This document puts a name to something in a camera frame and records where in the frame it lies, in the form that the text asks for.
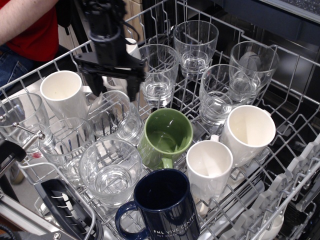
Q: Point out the person in red shirt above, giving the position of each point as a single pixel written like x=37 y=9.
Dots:
x=28 y=34

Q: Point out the clear glass front centre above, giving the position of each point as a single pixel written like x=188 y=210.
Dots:
x=110 y=168

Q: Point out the small white mug front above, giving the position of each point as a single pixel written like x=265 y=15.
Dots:
x=209 y=164

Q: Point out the black slotted plastic handle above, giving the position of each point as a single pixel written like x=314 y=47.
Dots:
x=68 y=211

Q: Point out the clear glass far right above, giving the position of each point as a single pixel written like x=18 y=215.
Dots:
x=258 y=61

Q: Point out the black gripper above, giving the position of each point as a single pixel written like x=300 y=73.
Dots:
x=111 y=58

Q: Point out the clear glass far left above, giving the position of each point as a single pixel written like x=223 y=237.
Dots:
x=24 y=114

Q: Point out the clear glass front left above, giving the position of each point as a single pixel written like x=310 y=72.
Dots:
x=65 y=142

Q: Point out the green ceramic mug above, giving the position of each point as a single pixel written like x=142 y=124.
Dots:
x=167 y=134

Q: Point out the large white mug right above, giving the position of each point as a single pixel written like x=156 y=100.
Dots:
x=247 y=131

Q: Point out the tall white mug back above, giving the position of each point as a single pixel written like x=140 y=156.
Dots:
x=119 y=84

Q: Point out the clear glass back top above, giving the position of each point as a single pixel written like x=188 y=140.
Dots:
x=195 y=42

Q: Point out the grey plastic tine holder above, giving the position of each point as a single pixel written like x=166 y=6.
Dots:
x=270 y=203

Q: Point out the clear glass right middle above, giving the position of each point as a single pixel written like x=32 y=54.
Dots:
x=223 y=87

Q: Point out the clear glass back centre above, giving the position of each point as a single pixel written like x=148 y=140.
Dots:
x=161 y=65

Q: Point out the white mug left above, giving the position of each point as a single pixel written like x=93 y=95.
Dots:
x=65 y=94

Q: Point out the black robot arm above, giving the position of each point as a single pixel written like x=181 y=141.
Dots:
x=105 y=17

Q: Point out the dark blue printed mug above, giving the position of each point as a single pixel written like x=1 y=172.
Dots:
x=164 y=200

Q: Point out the black clamp with metal screw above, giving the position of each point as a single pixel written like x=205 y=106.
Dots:
x=10 y=153

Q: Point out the grey wire dishwasher rack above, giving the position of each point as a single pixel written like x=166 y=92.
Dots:
x=296 y=116

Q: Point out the clear glass centre left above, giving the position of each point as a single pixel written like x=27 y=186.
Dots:
x=113 y=115

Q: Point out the clear glass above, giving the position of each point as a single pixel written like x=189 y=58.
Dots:
x=258 y=61
x=24 y=114
x=113 y=115
x=110 y=168
x=65 y=142
x=223 y=87
x=161 y=65
x=195 y=42

